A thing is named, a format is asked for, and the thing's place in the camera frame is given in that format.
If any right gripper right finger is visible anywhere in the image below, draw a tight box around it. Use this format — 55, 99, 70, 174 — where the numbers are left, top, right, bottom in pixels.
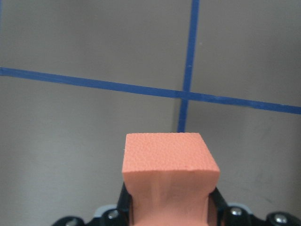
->
211, 187, 255, 226

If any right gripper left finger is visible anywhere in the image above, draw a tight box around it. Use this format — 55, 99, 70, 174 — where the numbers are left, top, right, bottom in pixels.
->
94, 183, 131, 226

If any orange foam block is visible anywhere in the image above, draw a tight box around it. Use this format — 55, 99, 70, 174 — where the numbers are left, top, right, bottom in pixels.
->
122, 133, 220, 226

